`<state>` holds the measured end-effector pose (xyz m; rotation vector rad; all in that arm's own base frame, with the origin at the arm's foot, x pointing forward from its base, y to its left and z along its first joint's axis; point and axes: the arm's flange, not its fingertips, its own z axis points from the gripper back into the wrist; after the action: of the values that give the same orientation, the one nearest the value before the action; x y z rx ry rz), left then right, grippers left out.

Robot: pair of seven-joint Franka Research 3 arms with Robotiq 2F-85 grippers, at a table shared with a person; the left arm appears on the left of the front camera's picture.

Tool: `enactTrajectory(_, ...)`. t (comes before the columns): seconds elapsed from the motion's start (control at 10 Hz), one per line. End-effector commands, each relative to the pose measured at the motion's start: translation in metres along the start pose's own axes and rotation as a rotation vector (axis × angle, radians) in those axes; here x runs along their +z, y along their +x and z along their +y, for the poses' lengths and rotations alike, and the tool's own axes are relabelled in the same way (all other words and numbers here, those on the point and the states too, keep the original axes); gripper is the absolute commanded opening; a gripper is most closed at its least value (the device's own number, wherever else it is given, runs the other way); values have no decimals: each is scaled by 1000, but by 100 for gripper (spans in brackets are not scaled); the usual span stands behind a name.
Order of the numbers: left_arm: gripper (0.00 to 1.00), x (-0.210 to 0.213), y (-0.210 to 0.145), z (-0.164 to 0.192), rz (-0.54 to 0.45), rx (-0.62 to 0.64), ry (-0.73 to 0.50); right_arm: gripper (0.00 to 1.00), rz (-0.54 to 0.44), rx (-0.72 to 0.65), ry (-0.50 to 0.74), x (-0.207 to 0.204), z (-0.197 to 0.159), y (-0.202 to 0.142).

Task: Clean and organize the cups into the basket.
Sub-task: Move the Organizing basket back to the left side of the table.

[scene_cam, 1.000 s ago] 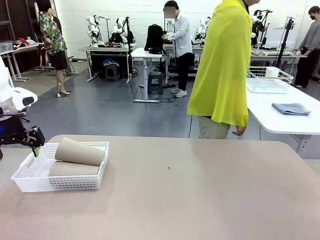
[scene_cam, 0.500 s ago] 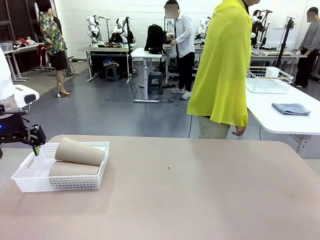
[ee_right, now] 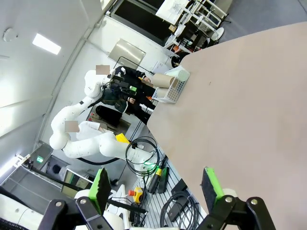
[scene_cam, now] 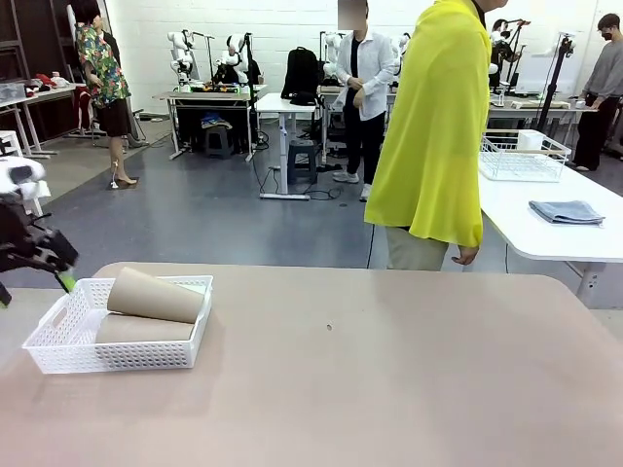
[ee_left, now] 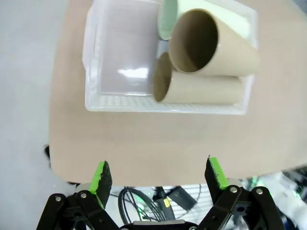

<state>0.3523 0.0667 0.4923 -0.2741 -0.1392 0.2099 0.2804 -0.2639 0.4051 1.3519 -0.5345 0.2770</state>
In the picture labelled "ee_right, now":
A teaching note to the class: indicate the yellow emergency stop button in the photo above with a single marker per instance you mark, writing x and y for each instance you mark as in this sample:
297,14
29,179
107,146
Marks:
136,195

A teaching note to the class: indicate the pale green cup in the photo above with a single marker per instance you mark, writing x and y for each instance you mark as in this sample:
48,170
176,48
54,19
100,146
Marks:
181,73

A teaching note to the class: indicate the brown cup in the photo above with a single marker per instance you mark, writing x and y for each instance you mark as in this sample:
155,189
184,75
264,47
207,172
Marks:
163,80

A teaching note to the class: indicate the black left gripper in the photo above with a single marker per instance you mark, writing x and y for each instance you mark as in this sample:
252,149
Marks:
121,86

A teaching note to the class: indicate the green exit sign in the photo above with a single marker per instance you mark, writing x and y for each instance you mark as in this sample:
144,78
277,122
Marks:
40,159

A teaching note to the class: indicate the person in dark jacket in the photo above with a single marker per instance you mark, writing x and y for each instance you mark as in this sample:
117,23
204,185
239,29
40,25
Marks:
136,98

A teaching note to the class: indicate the gray slotted base plate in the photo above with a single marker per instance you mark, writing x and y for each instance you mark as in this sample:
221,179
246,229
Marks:
156,215

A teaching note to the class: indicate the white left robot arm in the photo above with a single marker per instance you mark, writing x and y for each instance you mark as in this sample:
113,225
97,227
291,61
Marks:
86,143

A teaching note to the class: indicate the black cylindrical device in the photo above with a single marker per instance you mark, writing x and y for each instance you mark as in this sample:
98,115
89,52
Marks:
154,182

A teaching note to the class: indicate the yellow cloth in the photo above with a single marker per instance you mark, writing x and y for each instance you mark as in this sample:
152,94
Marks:
122,139

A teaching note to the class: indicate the crouching person in white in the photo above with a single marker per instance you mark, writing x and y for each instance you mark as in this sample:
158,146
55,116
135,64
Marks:
88,130

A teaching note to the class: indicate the metal wall panel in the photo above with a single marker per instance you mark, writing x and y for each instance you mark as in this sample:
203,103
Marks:
127,51

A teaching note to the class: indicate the black flat power brick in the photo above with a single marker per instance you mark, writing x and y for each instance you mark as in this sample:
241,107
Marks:
164,179

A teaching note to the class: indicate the rectangular ceiling light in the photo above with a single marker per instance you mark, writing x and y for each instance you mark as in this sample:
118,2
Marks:
46,43

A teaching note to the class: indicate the black frame beam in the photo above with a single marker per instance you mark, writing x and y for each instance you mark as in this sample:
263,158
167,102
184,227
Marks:
52,179

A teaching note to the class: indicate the white perforated plastic basket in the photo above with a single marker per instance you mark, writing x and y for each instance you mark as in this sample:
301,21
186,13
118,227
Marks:
176,92

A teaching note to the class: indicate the white shelf frame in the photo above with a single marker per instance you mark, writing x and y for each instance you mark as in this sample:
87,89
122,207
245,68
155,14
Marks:
204,14

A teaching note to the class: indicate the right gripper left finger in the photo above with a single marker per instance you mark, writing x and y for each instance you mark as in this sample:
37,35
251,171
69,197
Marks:
98,191

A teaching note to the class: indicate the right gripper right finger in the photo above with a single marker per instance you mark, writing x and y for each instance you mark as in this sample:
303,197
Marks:
214,191

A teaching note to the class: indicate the round smoke detector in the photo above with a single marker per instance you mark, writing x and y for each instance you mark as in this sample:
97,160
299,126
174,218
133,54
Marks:
10,34

